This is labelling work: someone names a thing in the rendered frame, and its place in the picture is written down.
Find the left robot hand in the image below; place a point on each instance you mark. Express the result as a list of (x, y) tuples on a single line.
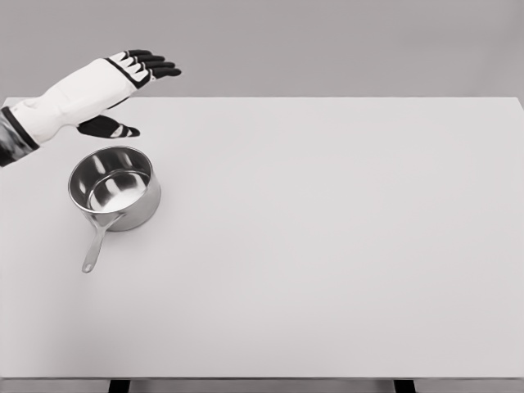
[(96, 84)]

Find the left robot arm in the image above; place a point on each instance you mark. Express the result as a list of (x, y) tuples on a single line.
[(28, 118)]

